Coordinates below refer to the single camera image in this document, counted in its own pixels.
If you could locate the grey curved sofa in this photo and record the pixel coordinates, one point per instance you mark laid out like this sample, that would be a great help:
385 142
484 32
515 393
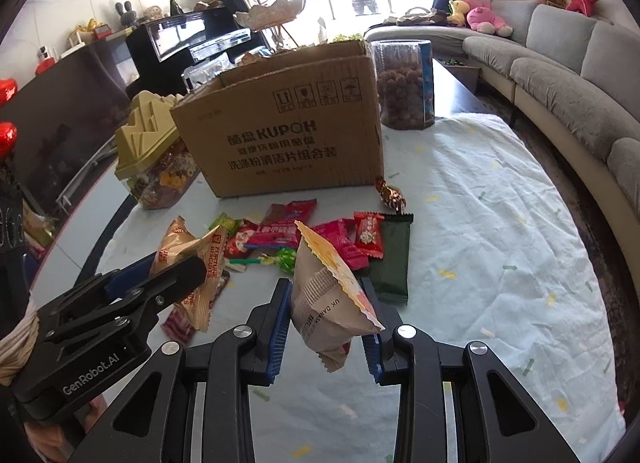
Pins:
575 78

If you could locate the red heart snack packet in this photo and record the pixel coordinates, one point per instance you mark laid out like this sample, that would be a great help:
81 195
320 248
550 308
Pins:
278 229

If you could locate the black television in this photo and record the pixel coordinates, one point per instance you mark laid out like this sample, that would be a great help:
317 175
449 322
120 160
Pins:
63 117

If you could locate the red white snack packet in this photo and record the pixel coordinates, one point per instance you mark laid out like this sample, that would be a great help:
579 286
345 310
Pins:
236 245

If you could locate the red heart balloon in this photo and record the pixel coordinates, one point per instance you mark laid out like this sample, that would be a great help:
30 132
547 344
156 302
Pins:
8 88
8 137

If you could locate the clear jar yellow lid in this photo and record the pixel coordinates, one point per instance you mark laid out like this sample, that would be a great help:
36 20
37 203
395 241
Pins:
153 162

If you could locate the yellow plush toy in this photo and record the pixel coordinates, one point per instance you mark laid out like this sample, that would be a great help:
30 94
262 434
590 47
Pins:
458 11

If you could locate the gold red foil candy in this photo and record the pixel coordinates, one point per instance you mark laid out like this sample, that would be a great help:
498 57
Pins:
390 196

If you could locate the grey rabbit figurine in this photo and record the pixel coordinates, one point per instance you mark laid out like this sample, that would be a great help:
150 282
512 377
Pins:
127 16

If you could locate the magenta snack packet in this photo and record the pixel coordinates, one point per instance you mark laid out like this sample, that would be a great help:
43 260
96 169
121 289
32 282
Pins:
338 233

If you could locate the pink plush toy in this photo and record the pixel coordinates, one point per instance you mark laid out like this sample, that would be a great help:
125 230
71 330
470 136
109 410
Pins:
483 20

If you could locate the green candy packet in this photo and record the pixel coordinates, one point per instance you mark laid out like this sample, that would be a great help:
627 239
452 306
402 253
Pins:
231 225

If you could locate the small red candy packet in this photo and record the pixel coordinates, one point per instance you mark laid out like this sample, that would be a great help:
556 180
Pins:
368 238

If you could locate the clear canister brown snacks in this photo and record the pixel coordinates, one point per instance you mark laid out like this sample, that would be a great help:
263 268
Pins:
404 75

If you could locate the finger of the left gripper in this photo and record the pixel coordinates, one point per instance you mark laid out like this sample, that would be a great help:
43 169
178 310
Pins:
156 293
126 279

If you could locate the dark green snack packet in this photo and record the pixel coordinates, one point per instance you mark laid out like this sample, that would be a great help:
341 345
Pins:
389 275

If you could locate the clear plastic snack bag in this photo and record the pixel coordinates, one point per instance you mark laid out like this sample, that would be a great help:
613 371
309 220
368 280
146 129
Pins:
200 74

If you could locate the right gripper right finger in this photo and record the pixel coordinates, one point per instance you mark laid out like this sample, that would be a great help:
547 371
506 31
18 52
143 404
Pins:
404 356

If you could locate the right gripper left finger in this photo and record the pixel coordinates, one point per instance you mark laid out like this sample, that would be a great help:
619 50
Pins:
249 354

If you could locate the beige yellow snack bag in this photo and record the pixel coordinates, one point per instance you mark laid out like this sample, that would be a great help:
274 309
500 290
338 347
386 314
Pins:
328 305

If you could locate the brown cardboard box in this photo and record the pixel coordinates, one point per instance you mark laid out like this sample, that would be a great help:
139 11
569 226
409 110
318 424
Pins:
298 120

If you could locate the left hand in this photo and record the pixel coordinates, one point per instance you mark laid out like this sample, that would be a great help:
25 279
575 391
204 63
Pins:
50 442

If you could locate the orange white snack bag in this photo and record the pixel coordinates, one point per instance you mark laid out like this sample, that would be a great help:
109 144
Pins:
177 243

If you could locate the green lollipop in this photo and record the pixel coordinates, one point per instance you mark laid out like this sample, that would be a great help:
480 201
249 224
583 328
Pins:
284 259

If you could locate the black upright piano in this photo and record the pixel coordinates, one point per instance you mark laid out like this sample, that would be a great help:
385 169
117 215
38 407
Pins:
163 49

